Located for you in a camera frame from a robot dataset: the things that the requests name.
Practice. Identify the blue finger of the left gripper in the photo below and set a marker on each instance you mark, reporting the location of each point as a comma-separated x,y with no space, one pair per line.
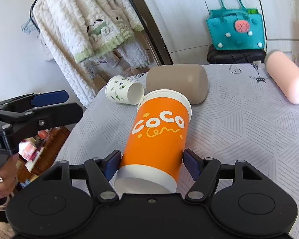
28,123
30,101

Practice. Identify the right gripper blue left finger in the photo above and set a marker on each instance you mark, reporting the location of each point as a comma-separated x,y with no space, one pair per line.
99,173

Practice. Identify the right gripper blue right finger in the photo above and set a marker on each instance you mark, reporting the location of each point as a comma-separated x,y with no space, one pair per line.
204,172

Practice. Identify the orange coco paper cup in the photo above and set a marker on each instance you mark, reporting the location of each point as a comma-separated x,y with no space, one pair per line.
152,157

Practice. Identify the white green-print paper cup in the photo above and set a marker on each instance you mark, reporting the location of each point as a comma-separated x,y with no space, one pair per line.
124,91

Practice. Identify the brown taupe plastic cup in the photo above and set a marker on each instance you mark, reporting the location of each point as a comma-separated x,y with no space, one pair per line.
188,79

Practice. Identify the pink plastic cup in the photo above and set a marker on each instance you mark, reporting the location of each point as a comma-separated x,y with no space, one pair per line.
285,73

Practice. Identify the left hand with ring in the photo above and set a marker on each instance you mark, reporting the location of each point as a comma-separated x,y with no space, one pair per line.
8,176

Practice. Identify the white patterned tablecloth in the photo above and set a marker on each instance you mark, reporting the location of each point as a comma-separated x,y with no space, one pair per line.
245,116

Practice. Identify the black clothes rack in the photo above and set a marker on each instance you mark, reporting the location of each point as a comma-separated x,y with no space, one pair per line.
64,10

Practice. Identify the teal felt handbag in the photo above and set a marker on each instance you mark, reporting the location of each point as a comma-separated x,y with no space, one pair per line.
236,29

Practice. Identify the grey three-door wardrobe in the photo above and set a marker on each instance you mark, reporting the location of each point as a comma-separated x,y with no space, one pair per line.
184,31

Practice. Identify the white cable-knit fleece robe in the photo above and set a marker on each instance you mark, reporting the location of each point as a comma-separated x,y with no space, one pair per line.
79,31

